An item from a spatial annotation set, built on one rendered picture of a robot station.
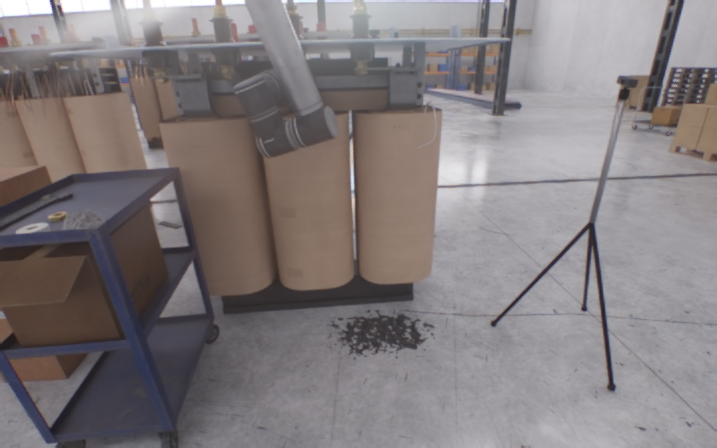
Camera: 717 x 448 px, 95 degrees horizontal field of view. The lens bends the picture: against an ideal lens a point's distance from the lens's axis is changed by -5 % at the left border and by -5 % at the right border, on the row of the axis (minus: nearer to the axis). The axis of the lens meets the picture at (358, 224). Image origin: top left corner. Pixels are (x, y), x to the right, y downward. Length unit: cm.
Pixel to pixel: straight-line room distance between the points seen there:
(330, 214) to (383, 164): 34
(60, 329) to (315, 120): 100
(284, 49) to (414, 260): 118
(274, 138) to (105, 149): 272
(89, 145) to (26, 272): 267
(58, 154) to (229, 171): 257
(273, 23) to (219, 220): 95
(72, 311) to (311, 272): 99
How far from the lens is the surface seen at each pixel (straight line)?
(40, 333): 142
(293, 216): 167
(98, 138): 379
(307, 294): 205
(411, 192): 167
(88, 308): 128
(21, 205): 159
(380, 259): 180
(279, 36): 114
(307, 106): 116
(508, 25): 1109
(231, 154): 164
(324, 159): 158
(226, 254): 182
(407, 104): 163
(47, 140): 404
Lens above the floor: 125
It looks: 24 degrees down
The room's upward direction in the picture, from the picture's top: 2 degrees counter-clockwise
